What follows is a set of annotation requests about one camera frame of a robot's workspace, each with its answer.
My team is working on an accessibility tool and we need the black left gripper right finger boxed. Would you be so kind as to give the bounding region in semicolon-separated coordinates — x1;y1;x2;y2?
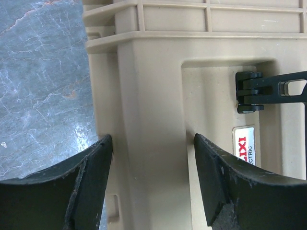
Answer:
194;134;307;230

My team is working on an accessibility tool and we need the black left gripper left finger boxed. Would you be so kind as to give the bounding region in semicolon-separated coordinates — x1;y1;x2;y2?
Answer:
0;135;113;230

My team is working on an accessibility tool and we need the tan plastic tool box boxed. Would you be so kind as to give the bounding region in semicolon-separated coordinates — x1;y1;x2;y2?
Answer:
83;0;307;230

